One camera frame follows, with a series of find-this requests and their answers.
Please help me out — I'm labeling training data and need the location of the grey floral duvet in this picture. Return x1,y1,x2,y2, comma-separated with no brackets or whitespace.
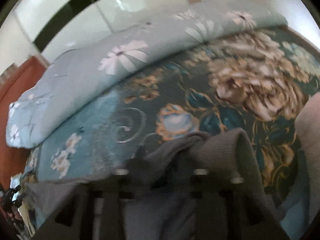
21,2,287,148

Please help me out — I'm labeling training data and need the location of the teal floral bedsheet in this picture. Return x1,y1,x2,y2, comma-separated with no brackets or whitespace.
22,26,320,240

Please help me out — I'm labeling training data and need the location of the grey knit sweater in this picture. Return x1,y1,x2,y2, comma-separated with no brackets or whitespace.
39,128,279,239

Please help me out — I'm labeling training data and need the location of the red wooden headboard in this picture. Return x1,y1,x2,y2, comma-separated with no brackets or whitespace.
1,56,46,188

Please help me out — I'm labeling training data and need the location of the white glossy wardrobe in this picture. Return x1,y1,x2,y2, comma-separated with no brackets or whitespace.
1,0,200,72

